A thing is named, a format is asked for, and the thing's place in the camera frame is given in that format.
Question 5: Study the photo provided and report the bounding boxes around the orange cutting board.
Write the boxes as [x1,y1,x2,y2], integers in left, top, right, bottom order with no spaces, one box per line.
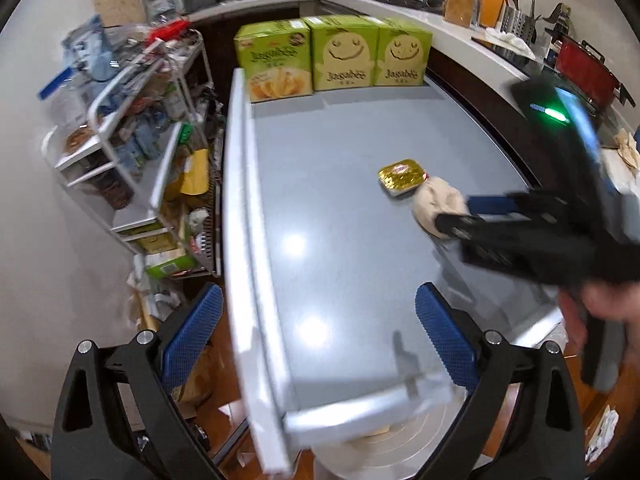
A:
[472,0,507,29]

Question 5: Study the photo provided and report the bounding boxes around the white metal storage rack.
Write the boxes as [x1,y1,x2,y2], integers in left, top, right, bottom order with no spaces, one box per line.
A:
[42,29,224,282]

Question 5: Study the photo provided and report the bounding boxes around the person's right hand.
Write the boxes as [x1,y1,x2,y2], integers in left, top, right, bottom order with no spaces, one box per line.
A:
[556,279,640,357]

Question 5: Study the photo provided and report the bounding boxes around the metal utensil holder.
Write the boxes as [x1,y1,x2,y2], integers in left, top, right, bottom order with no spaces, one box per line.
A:
[501,2,542,44]

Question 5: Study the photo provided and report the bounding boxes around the red cooking pot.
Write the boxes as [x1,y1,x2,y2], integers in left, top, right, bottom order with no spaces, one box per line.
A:
[554,35,624,109]

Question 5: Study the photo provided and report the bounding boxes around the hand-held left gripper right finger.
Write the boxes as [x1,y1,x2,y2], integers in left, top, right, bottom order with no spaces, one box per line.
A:
[415,281,586,480]

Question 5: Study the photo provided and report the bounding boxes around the clear jar with blue lid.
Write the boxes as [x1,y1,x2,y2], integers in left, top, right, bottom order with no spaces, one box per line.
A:
[39,66,99,134]

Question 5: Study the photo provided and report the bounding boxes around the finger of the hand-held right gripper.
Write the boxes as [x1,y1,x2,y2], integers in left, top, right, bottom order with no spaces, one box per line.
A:
[434,212,556,273]
[465,190,567,222]

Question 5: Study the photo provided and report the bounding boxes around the green snack box smiling face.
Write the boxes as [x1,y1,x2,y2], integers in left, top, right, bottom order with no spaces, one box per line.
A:
[305,14,380,92]
[372,17,434,87]

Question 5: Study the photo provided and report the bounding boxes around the green snack box with fries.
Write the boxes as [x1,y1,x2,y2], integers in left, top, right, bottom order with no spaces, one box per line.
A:
[234,19,315,104]

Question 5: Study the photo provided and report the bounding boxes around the tray of cookies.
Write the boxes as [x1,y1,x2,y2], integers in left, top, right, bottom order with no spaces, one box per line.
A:
[62,127,102,157]

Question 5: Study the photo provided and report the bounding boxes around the blue snack bag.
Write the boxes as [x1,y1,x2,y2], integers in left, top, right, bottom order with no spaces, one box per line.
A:
[62,14,119,82]

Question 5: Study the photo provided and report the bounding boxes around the yellow snack bag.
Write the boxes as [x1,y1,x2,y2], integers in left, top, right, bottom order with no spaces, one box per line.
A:
[177,148,210,197]

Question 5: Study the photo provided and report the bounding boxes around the green box on rack shelf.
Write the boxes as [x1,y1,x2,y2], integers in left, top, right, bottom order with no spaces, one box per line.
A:
[144,254,199,281]

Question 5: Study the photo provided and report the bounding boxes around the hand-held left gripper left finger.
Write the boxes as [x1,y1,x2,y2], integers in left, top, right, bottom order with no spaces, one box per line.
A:
[50,281,225,480]

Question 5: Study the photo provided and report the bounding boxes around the red package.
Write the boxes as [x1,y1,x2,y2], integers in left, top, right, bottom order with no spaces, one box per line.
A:
[148,18,191,41]

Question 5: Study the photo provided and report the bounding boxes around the brown storage container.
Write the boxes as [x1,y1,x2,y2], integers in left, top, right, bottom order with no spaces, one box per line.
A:
[444,0,477,27]

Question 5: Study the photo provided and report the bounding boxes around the white kitchen counter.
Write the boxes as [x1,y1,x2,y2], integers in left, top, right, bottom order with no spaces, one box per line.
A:
[189,0,640,161]

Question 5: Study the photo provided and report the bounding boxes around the beige cloth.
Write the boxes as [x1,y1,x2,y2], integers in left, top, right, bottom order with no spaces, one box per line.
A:
[613,129,640,172]

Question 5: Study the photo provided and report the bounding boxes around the white cloth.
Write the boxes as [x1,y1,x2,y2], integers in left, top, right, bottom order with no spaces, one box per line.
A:
[481,27,537,57]

